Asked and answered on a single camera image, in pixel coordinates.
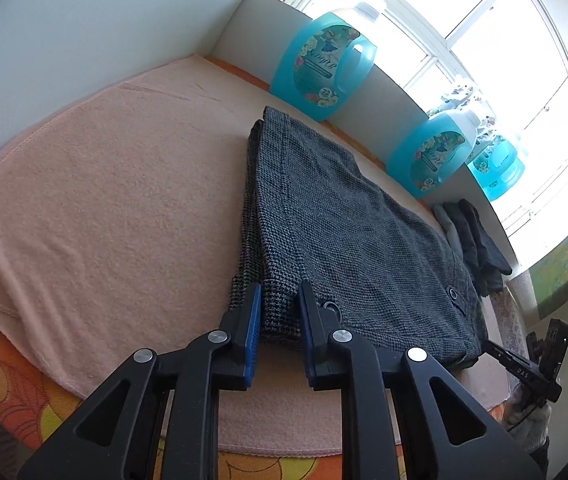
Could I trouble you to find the grey houndstooth pants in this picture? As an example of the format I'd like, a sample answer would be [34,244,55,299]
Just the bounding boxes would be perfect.
[230,107,488,370]

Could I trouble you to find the white gloved right hand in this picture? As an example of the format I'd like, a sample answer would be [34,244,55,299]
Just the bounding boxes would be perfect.
[502,384,552,453]

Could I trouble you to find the white lace cloth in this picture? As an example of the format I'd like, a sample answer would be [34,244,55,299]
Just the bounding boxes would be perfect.
[489,288,529,358]

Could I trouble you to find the dark folded clothes pile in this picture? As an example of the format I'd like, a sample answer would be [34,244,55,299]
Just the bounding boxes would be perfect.
[432,200,513,297]

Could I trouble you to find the pink towel blanket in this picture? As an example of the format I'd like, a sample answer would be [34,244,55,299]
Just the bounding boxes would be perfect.
[0,54,511,458]

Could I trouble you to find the floral refill pouches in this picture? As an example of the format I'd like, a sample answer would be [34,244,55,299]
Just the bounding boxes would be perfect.
[427,78,496,141]

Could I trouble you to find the large blue detergent bottle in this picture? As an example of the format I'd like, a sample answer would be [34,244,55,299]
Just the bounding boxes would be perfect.
[270,0,386,122]

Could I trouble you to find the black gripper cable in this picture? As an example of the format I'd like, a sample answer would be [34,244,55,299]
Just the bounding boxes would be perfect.
[503,398,540,434]

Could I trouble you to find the white window frame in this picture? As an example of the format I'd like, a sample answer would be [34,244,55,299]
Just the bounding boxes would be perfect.
[280,0,568,266]

